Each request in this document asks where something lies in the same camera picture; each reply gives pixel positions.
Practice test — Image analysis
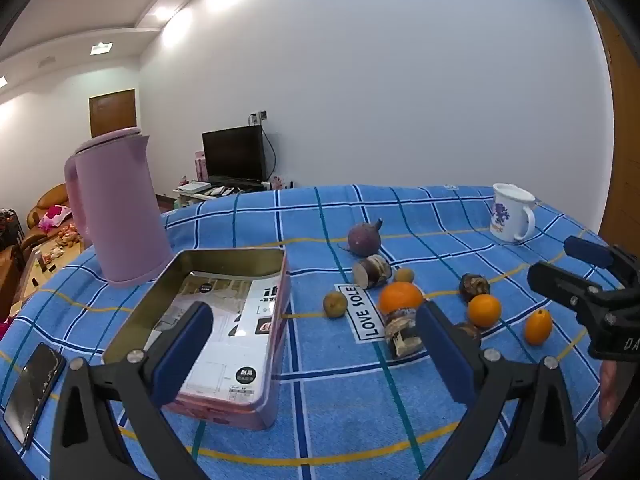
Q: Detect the small oval orange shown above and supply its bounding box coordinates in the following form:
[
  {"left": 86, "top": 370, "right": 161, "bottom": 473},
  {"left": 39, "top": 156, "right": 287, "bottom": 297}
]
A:
[{"left": 524, "top": 309, "right": 553, "bottom": 346}]

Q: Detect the pink metal tin box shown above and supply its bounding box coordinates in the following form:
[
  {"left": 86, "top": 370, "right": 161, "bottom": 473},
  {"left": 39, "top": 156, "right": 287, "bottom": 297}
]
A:
[{"left": 101, "top": 247, "right": 292, "bottom": 431}]

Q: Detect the printed paper sheet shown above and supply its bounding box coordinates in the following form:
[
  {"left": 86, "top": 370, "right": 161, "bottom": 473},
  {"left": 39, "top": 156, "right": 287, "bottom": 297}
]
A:
[{"left": 145, "top": 271, "right": 282, "bottom": 403}]

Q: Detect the pink cushion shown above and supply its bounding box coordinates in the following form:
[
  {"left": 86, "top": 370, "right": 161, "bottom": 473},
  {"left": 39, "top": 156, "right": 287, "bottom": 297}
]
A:
[{"left": 40, "top": 205, "right": 71, "bottom": 231}]

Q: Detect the wooden coffee table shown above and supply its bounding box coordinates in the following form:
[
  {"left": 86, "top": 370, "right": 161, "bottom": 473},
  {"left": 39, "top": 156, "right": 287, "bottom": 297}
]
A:
[{"left": 10, "top": 230, "right": 83, "bottom": 311}]

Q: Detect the black smartphone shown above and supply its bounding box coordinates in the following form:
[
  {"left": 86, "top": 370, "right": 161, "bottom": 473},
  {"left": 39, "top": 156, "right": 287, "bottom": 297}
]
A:
[{"left": 2, "top": 342, "right": 67, "bottom": 451}]

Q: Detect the small round orange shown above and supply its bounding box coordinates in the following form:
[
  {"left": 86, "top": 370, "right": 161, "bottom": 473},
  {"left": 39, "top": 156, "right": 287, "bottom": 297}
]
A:
[{"left": 468, "top": 294, "right": 502, "bottom": 329}]

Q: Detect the black power cable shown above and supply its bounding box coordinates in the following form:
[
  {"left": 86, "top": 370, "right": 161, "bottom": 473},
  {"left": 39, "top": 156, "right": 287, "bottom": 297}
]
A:
[{"left": 260, "top": 122, "right": 277, "bottom": 183}]

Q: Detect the white television stand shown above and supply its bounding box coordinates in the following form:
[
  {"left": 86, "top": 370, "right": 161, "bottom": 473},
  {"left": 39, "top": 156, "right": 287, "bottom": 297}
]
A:
[{"left": 172, "top": 182, "right": 296, "bottom": 209}]

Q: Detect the brown wooden door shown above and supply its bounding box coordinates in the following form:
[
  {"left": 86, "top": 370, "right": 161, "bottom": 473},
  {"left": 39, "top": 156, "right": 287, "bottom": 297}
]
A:
[{"left": 89, "top": 89, "right": 137, "bottom": 138}]

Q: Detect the pink electric kettle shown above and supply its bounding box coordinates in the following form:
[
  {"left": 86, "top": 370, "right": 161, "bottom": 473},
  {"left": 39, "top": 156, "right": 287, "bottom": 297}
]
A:
[{"left": 64, "top": 127, "right": 173, "bottom": 288}]

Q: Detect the large orange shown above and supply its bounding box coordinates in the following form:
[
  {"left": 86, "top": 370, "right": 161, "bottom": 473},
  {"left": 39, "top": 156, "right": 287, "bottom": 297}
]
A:
[{"left": 378, "top": 282, "right": 425, "bottom": 317}]

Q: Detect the white printed mug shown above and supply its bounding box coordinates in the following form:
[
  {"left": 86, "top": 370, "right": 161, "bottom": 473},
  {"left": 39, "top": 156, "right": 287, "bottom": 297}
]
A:
[{"left": 489, "top": 183, "right": 538, "bottom": 244}]

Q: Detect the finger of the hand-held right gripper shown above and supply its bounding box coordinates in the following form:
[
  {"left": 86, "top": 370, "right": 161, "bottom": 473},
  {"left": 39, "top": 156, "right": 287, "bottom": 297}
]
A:
[
  {"left": 564, "top": 235, "right": 640, "bottom": 286},
  {"left": 527, "top": 261, "right": 621, "bottom": 317}
]

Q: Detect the blue plaid blanket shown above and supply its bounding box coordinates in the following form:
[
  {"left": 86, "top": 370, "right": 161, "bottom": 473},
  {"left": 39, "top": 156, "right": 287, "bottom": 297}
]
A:
[{"left": 0, "top": 185, "right": 621, "bottom": 480}]

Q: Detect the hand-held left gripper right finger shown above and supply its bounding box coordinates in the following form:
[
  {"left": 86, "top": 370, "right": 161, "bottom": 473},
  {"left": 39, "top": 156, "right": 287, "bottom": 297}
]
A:
[{"left": 415, "top": 301, "right": 581, "bottom": 480}]

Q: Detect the person's right hand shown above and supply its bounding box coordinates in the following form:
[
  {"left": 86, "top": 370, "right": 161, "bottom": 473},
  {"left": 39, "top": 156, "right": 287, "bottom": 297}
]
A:
[{"left": 598, "top": 360, "right": 624, "bottom": 428}]

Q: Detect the purple turnip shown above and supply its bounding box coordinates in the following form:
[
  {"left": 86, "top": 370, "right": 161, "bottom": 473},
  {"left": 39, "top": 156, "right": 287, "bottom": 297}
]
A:
[{"left": 339, "top": 218, "right": 385, "bottom": 257}]

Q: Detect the dark water chestnut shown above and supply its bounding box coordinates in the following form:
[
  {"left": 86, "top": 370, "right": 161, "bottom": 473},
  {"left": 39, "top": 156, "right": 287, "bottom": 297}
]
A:
[
  {"left": 456, "top": 322, "right": 482, "bottom": 348},
  {"left": 459, "top": 273, "right": 491, "bottom": 303}
]

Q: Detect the black television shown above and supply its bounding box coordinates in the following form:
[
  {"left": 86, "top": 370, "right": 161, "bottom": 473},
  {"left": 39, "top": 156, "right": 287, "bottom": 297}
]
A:
[{"left": 202, "top": 125, "right": 267, "bottom": 183}]

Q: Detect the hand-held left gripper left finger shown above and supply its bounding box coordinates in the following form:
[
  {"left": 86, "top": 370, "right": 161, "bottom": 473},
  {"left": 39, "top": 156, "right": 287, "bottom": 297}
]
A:
[{"left": 50, "top": 301, "right": 216, "bottom": 480}]

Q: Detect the wooden door frame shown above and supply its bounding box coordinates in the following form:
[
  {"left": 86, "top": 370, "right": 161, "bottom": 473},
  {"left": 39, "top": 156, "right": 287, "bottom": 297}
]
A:
[{"left": 597, "top": 10, "right": 640, "bottom": 241}]

